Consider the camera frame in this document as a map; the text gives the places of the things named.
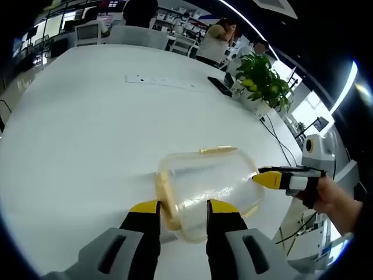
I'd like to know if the white power strip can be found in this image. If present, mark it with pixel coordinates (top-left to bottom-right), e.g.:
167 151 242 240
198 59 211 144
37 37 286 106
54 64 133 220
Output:
125 74 202 92

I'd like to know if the grey office chair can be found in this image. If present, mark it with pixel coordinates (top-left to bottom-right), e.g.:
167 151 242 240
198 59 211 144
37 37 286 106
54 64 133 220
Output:
108 25 169 51

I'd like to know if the white office chair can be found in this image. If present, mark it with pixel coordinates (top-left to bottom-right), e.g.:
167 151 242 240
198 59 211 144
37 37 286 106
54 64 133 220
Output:
75 22 103 47

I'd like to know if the small monitor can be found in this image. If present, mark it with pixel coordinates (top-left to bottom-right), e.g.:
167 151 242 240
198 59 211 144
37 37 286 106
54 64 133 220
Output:
311 116 328 132

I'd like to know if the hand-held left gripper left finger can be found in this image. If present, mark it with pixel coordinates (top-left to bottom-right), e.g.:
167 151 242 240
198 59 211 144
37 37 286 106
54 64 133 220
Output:
43 199 162 280

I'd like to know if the person's right hand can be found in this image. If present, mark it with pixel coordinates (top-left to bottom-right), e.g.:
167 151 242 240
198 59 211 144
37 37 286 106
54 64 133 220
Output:
294 176 343 225

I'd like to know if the black flat device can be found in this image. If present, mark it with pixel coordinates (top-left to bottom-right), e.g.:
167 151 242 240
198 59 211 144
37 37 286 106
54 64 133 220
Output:
207 76 234 97

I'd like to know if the clear plastic food container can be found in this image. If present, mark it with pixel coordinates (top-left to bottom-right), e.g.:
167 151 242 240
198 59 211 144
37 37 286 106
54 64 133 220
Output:
153 145 265 244

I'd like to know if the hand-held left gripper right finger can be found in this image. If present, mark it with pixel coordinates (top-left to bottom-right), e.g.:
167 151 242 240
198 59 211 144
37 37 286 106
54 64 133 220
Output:
206 199 310 280

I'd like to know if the white mesh chair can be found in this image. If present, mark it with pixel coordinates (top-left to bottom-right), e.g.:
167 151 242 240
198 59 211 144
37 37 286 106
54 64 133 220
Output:
170 35 198 58

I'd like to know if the green potted plant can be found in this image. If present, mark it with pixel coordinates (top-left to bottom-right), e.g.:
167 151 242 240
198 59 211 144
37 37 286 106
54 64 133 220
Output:
235 52 295 119

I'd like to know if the black cable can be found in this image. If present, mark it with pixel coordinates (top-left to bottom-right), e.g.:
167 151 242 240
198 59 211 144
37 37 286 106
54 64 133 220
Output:
261 112 297 166
275 212 319 245

